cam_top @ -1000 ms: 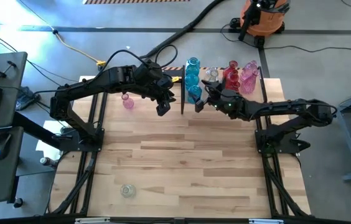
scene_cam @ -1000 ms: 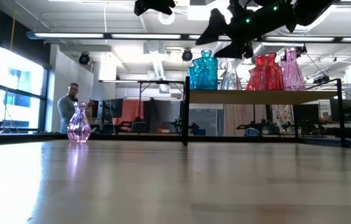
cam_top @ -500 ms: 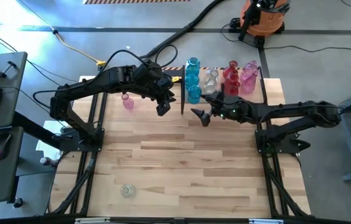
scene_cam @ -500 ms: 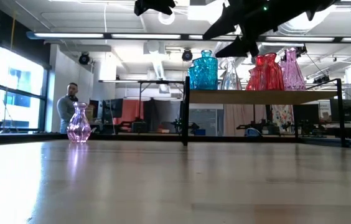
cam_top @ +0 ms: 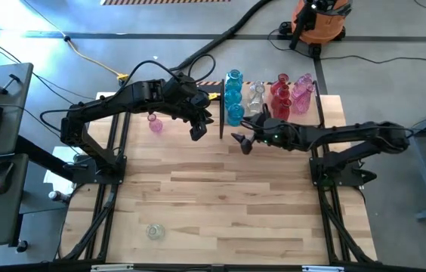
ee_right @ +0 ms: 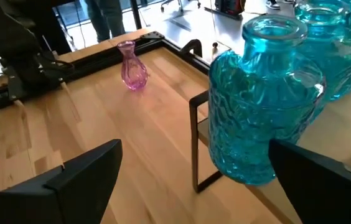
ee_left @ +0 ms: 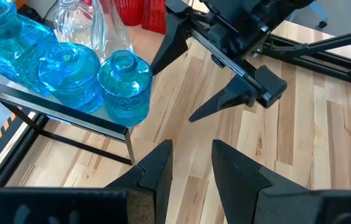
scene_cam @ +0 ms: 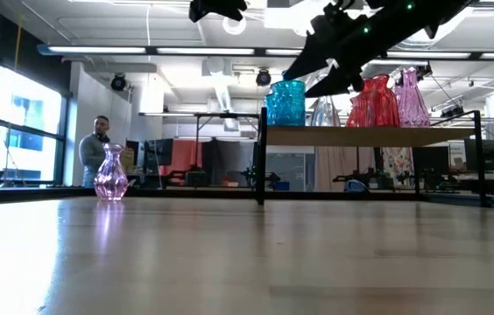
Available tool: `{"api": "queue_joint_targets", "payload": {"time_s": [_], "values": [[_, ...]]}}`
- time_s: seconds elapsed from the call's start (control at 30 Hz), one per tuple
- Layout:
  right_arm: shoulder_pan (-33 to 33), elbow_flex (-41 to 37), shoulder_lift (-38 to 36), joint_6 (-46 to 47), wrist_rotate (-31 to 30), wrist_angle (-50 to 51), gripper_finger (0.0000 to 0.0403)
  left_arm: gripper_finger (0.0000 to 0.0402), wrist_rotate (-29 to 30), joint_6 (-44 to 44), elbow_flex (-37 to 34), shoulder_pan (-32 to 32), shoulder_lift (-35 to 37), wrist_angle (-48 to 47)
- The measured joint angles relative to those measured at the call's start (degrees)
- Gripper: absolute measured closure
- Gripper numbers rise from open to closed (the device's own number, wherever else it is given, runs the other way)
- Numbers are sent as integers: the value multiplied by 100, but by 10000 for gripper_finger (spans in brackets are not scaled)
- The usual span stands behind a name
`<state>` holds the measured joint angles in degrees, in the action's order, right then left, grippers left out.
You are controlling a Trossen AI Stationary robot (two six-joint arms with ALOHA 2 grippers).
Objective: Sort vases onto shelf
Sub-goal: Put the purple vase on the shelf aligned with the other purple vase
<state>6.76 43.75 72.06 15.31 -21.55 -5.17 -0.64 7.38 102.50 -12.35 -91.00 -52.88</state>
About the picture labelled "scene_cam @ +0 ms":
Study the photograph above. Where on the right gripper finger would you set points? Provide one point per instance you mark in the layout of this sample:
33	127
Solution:
339	83
317	57

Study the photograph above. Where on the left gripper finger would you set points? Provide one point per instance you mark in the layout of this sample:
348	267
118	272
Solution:
218	8

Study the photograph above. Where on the red squat glass vase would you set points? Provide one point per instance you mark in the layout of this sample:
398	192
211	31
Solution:
358	109

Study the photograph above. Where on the clear conical glass vase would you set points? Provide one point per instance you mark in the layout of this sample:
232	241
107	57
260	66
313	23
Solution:
325	114

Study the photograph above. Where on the red ribbed glass vase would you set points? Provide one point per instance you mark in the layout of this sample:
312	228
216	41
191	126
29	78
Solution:
385	102

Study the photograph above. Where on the blue textured glass vase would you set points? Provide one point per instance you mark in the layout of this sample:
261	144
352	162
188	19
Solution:
285	102

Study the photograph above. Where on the pink conical glass vase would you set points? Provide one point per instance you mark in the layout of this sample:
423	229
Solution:
412	100

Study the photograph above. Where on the small pink glass vase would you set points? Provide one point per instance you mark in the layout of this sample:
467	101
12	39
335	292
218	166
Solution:
110	175

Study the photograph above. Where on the round white ceiling lamp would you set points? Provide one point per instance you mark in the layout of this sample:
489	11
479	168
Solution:
235	28

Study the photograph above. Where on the black ceiling spotlight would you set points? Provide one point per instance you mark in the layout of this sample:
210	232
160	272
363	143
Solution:
263	78
425	71
453	111
118	83

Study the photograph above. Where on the beige curtain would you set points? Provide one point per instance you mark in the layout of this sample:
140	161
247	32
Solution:
339	166

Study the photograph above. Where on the white ceiling pipe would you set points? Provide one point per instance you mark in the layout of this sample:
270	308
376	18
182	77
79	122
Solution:
223	94

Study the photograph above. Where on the colourful poster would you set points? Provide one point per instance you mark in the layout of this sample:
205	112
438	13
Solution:
398	159

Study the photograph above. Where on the blue bag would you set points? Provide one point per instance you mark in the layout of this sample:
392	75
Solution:
356	187

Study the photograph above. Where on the ceiling light strip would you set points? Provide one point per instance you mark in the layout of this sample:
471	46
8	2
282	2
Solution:
98	50

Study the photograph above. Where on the orange partition panel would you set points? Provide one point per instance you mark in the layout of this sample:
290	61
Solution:
183	155

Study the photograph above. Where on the black computer monitor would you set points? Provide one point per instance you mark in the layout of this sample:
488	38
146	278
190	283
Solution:
492	155
159	151

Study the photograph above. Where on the person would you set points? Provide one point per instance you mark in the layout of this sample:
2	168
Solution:
91	153

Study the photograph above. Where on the wooden shelf black frame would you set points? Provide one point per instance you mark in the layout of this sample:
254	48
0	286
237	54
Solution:
361	136

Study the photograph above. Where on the black metal rig frame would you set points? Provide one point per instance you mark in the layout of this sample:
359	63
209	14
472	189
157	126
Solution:
185	192

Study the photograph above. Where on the window with black frame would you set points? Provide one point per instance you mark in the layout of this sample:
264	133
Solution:
23	109

